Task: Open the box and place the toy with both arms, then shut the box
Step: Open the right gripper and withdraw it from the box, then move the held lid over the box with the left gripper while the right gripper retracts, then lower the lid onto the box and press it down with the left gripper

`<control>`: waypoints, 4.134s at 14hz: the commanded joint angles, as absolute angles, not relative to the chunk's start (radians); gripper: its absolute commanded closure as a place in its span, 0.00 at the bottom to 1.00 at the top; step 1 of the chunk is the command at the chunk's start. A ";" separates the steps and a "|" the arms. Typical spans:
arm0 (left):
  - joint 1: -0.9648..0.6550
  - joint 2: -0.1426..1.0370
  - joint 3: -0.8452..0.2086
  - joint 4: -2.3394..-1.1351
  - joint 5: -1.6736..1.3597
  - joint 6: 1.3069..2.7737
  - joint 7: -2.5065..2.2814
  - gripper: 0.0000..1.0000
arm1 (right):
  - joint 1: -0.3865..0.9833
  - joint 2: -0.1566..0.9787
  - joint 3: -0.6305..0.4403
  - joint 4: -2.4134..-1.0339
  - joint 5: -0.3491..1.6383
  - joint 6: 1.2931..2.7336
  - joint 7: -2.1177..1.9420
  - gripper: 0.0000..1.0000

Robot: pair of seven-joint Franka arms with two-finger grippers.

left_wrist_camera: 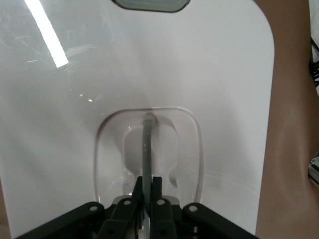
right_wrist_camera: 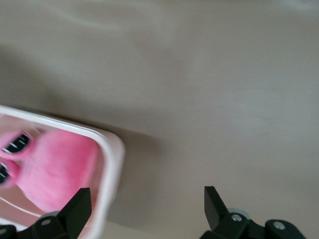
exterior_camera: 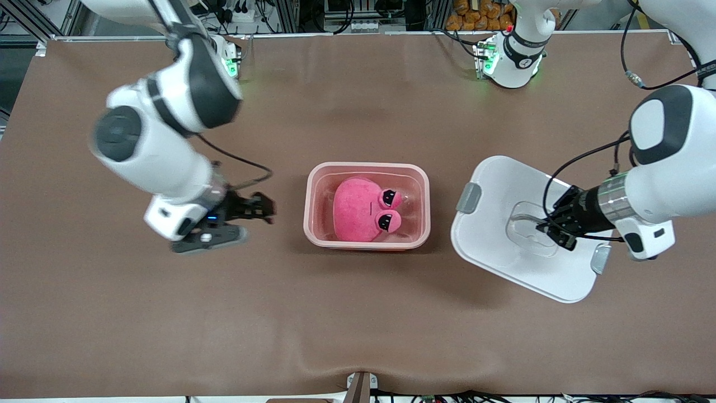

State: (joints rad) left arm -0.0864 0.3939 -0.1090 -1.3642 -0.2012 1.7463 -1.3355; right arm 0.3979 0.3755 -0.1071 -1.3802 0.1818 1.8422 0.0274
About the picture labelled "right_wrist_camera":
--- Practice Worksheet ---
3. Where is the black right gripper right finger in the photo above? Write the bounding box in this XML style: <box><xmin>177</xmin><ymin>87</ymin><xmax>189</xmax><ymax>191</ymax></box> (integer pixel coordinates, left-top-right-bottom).
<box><xmin>199</xmin><ymin>186</ymin><xmax>306</xmax><ymax>239</ymax></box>

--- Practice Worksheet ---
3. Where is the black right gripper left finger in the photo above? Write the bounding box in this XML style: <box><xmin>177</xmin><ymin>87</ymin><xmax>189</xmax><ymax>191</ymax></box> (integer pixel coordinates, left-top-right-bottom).
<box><xmin>0</xmin><ymin>188</ymin><xmax>92</xmax><ymax>239</ymax></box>

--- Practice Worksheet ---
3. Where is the pink plush toy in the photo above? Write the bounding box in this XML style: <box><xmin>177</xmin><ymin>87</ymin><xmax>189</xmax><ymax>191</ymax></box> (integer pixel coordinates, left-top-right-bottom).
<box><xmin>0</xmin><ymin>129</ymin><xmax>101</xmax><ymax>215</ymax></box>

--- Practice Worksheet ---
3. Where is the pink translucent plastic box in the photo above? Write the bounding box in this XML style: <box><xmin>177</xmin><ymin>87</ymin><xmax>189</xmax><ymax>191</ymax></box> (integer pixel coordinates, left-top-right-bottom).
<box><xmin>0</xmin><ymin>104</ymin><xmax>126</xmax><ymax>239</ymax></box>

